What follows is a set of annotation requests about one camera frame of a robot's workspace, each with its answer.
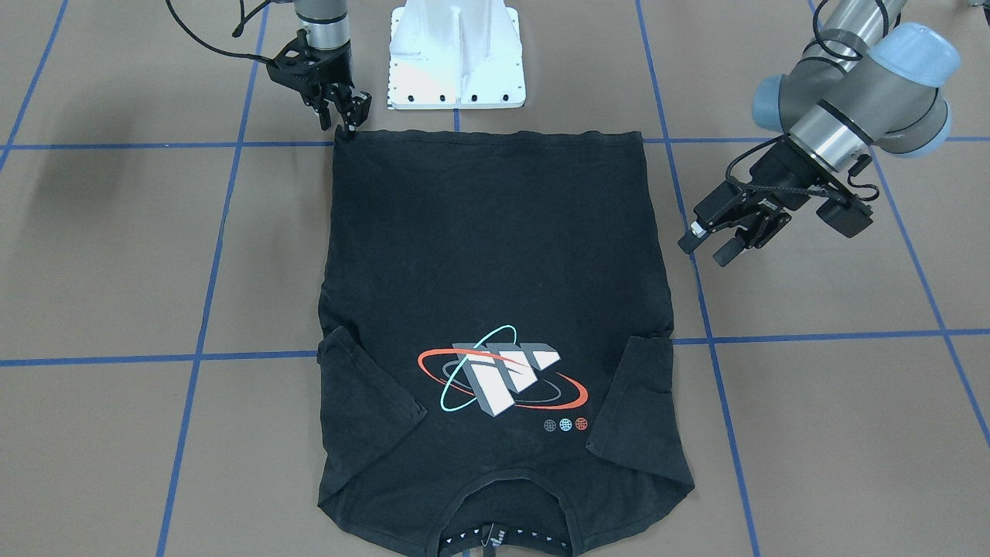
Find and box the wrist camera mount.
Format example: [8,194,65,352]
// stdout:
[816,154,880,237]
[268,29,311,97]

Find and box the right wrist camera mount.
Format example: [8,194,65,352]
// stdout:
[268,29,311,97]

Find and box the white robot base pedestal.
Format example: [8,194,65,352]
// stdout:
[387,1,527,111]

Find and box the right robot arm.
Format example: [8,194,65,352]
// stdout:
[292,1,371,138]

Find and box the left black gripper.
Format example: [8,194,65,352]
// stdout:
[678,136,837,267]

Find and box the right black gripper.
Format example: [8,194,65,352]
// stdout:
[298,46,373,138]

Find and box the black printed t-shirt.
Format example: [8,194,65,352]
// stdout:
[317,130,695,556]

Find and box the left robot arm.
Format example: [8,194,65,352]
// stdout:
[678,1,961,267]

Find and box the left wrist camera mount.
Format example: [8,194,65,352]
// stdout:
[816,154,880,237]

